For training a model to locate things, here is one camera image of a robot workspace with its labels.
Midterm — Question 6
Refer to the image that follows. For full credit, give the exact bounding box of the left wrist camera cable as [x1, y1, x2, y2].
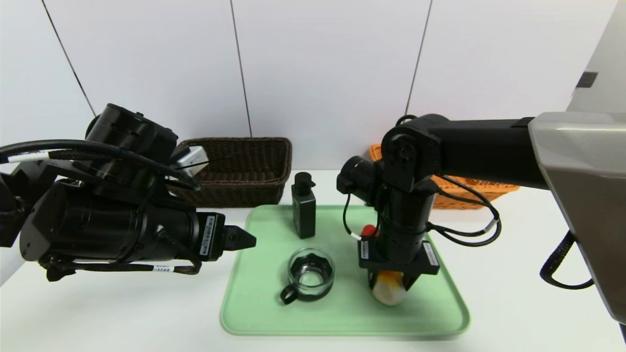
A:
[0, 139, 202, 192]

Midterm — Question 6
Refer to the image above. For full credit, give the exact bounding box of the right arm thick shoulder cable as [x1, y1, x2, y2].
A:
[539, 230, 595, 290]

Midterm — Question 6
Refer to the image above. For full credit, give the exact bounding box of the glass cup with black handle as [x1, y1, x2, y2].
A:
[280, 246, 335, 305]

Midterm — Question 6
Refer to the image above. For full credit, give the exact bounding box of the black pump dispenser bottle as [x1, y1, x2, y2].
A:
[291, 172, 316, 240]

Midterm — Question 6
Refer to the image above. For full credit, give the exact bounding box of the left gripper braided cable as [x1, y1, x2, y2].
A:
[46, 261, 202, 275]

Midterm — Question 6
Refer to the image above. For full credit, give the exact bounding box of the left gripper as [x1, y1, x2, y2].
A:
[151, 204, 257, 262]

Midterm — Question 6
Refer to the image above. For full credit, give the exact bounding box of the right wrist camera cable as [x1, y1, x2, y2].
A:
[342, 193, 365, 241]

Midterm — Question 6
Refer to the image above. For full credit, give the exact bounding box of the white and orange bun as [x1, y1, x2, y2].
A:
[372, 270, 408, 307]

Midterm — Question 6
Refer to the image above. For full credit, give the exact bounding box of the orange wicker basket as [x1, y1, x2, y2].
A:
[368, 143, 520, 210]

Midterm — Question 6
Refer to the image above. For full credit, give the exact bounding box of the dark brown wicker basket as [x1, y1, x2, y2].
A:
[166, 137, 293, 208]

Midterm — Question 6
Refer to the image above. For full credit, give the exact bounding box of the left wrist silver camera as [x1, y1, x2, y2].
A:
[174, 145, 210, 177]

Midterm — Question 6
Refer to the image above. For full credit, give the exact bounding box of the light green plastic tray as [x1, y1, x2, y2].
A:
[220, 204, 470, 336]

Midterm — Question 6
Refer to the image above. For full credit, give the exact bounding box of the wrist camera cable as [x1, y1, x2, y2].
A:
[0, 139, 202, 192]
[342, 193, 365, 241]

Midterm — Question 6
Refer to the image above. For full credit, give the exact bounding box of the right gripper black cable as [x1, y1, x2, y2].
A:
[425, 174, 502, 247]

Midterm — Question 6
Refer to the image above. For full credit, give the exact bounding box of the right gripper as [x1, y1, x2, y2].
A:
[358, 216, 440, 298]

